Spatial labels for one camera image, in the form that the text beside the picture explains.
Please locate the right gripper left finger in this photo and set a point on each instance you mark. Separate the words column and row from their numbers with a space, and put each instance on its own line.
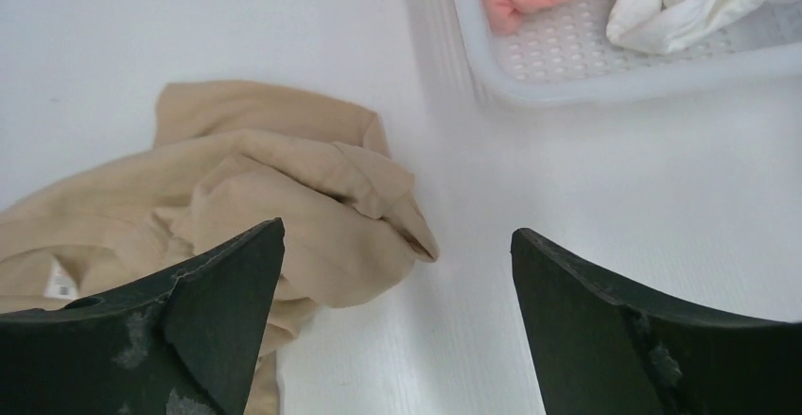
column 183, row 340

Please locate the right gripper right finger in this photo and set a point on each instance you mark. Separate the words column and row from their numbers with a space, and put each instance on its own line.
column 602, row 343

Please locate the white plastic basket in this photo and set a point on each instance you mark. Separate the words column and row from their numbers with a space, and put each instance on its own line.
column 561, row 56

